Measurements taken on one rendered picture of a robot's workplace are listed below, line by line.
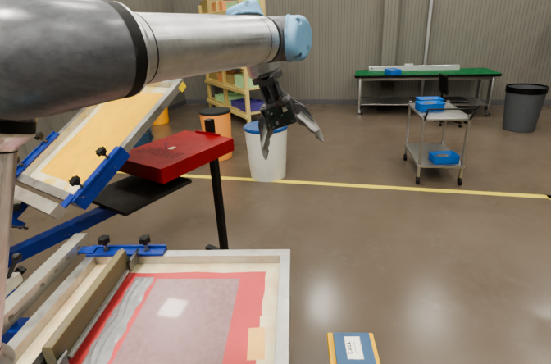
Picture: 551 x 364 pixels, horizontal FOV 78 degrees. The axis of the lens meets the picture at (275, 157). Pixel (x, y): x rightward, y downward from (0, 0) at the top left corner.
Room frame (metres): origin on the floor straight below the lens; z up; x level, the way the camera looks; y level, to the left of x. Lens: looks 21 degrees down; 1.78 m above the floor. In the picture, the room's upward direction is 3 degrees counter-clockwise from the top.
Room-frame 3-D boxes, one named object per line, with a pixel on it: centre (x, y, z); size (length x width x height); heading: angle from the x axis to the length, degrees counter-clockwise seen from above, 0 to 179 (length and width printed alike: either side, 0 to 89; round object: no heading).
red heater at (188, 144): (2.08, 0.64, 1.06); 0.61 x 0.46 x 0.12; 146
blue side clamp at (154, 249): (1.12, 0.59, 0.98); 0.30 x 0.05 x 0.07; 86
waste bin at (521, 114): (5.55, -4.15, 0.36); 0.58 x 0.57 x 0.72; 165
